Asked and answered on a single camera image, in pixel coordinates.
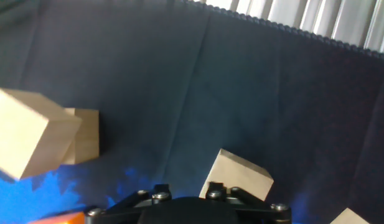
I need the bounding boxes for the blue black landscape cloth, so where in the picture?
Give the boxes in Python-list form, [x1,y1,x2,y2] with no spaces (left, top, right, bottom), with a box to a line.
[0,0,384,224]

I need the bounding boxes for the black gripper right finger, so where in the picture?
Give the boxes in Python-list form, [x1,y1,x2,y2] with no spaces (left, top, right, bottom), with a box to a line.
[205,182,293,224]

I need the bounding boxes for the plain wooden cube block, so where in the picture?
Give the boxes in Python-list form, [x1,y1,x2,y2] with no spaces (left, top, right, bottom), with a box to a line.
[61,107,100,166]
[0,87,83,182]
[329,207,371,224]
[199,148,274,202]

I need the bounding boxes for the orange box with red button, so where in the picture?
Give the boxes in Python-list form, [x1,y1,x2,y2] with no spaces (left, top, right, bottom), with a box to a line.
[26,211,86,224]

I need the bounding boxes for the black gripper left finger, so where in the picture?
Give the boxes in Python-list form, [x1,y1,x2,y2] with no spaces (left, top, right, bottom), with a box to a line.
[84,183,173,224]

